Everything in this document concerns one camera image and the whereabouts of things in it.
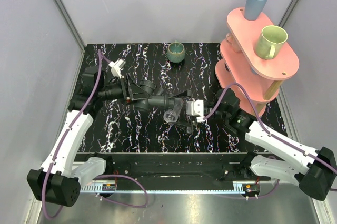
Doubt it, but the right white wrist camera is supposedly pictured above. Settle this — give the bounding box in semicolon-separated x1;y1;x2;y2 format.
186;99;205;123

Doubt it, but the dark grey pipe tee fitting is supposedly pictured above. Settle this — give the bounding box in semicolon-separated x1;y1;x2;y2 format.
134;79;175;113

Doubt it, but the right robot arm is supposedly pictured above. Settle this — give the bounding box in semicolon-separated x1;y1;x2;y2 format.
163;87;336;201

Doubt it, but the green ceramic mug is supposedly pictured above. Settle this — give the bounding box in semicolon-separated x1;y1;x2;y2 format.
254;25;288;60

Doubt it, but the teal ceramic bowl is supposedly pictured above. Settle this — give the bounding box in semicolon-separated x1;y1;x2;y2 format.
166;42;185;63

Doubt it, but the pink three-tier shelf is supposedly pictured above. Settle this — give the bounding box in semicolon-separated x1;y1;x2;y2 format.
215;7;300;115

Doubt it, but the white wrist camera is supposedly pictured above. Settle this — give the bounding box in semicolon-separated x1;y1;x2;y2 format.
186;99;205;123
108;59;126;78

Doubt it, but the aluminium rail frame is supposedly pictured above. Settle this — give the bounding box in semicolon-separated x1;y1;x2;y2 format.
34;162;324;196

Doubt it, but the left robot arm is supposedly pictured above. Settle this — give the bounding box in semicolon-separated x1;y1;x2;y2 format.
27;67;150;207

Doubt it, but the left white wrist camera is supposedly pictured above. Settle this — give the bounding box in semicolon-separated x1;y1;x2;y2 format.
108;59;126;78

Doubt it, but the blue plastic cup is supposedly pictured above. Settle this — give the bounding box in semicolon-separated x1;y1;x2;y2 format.
244;0;267;21

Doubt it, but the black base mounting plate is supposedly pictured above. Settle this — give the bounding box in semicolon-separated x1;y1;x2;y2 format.
75;152;257;180

